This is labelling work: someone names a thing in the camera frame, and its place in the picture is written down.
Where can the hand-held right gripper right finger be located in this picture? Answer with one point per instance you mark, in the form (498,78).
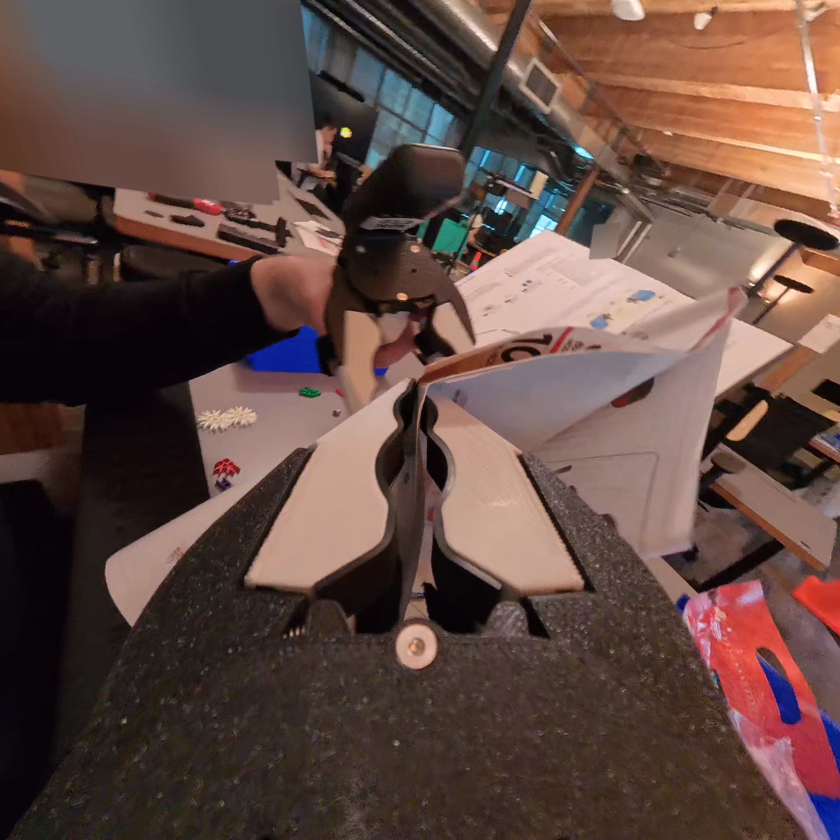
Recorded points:
(505,512)

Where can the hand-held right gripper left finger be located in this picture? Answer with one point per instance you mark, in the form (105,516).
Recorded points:
(321,518)

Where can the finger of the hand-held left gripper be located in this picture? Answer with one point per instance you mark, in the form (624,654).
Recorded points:
(359,354)
(447,325)

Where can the white instruction booklet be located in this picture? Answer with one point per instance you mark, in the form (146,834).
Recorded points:
(577,407)

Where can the person's left forearm black sleeve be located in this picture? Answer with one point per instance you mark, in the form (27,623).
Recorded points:
(131,328)

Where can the person's left hand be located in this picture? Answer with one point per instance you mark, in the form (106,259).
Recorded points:
(295,295)

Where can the green panel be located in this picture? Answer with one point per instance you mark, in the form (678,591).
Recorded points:
(453,236)

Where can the blue plastic bin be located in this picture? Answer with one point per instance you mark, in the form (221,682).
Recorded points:
(282,358)

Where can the red toy connector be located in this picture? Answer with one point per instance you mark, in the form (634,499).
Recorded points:
(226,467)

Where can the large white instruction sheet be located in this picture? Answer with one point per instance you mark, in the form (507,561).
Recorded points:
(564,275)

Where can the white snowflake toy connectors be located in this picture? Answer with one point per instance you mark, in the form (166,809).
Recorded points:
(226,418)

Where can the white paper sheet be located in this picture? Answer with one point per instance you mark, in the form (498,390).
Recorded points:
(151,564)

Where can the red and black tool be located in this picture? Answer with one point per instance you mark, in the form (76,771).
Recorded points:
(203,207)

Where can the black metal pole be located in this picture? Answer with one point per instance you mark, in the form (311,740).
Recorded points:
(502,65)

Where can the ventilation grille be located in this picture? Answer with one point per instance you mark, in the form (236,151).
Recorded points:
(541,85)

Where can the grey table wooden edge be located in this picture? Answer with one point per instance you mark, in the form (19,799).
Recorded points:
(138,220)

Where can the small grey wooden table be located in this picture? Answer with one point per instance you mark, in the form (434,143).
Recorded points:
(781,512)

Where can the clear plastic bag red blue print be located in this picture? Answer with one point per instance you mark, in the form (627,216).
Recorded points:
(741,669)

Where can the black chair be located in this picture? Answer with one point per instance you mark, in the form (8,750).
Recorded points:
(781,433)

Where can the orange plastic sheet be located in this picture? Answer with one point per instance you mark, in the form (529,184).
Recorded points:
(820,600)

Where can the black round stool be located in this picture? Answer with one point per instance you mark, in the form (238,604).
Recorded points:
(806,234)
(794,284)

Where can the clear acrylic bar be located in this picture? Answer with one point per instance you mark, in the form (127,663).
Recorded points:
(814,98)

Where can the metal ventilation duct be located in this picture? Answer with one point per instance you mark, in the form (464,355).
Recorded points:
(459,33)

